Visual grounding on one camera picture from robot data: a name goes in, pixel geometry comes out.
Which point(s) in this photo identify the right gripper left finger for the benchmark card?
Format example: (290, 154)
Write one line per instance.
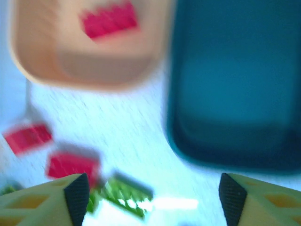
(35, 207)

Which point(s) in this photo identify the long green lego brick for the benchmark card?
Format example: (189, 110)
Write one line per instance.
(122, 193)

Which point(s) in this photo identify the orange plastic container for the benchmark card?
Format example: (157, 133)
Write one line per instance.
(47, 47)

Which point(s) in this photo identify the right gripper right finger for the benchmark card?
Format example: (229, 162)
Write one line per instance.
(258, 207)

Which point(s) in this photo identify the red lego brick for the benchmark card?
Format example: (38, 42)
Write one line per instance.
(28, 139)
(110, 21)
(70, 164)

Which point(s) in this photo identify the teal plastic container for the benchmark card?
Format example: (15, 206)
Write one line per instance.
(235, 70)

